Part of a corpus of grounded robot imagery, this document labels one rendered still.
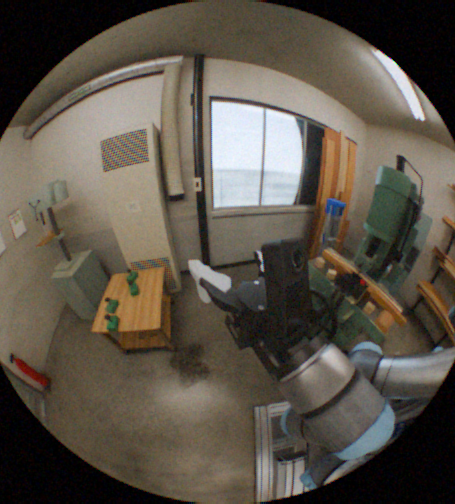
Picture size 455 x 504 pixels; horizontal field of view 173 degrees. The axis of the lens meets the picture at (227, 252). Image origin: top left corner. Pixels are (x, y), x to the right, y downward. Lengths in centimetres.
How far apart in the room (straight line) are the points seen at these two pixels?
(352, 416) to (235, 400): 125
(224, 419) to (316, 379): 126
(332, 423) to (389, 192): 72
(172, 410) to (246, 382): 64
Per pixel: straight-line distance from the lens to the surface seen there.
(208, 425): 140
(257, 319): 16
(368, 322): 83
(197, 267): 21
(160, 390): 148
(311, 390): 15
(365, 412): 18
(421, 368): 30
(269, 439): 122
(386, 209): 76
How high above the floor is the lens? 138
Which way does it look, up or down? 33 degrees down
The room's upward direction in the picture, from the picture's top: straight up
